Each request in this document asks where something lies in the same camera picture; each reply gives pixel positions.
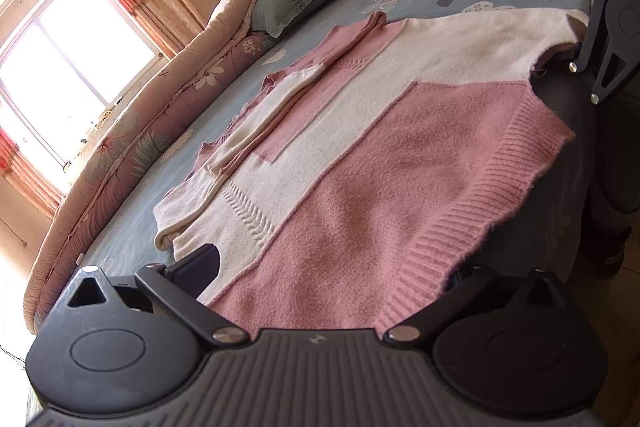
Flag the pink and cream sweater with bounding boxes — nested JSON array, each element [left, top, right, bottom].
[[153, 9, 588, 333]]

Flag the teal floral bed sheet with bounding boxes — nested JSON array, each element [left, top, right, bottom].
[[77, 0, 639, 279]]

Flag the folded pink floral quilt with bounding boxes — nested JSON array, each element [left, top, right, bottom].
[[23, 0, 270, 333]]

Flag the left striped curtain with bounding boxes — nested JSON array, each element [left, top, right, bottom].
[[0, 130, 64, 219]]

